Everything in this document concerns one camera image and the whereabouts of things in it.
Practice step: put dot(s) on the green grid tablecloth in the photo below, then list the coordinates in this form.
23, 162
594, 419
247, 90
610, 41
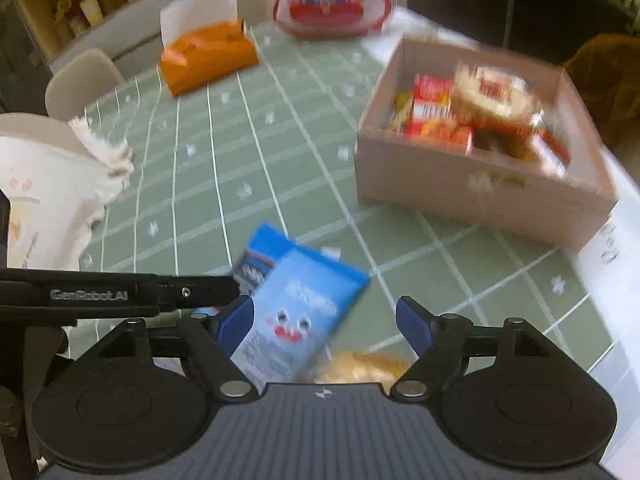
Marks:
275, 145

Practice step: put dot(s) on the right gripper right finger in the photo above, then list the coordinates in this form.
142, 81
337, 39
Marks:
438, 341

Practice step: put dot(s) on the orange tissue box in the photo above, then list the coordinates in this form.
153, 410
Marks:
205, 55

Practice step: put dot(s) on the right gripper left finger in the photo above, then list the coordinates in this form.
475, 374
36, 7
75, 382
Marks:
211, 341

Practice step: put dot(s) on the yellow cracker snack packet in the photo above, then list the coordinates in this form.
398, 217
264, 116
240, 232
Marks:
402, 111

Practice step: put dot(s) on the white canvas tote bag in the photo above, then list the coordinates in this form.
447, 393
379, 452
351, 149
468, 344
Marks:
59, 177

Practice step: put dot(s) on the blue white snack packet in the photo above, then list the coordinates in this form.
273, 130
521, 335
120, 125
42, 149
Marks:
300, 297

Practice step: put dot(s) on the red snack packet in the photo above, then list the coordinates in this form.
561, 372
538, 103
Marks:
431, 119

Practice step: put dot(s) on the round rice cracker packet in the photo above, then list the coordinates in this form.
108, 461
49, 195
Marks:
484, 97

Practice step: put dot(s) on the golden round cake packet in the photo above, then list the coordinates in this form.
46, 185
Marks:
354, 367

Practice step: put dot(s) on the pink cardboard box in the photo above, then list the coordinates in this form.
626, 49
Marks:
551, 186

